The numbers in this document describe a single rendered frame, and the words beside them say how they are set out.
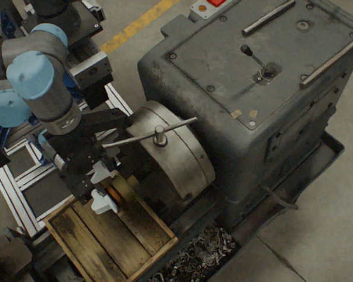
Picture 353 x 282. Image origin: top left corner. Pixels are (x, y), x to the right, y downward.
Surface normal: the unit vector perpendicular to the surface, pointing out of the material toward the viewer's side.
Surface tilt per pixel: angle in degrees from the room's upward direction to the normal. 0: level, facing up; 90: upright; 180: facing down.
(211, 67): 0
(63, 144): 75
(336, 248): 0
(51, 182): 0
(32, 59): 15
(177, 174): 47
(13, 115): 89
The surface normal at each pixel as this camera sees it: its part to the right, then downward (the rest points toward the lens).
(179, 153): 0.27, -0.07
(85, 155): 0.62, 0.49
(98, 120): 0.17, -0.84
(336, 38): -0.08, -0.47
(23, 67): -0.25, -0.61
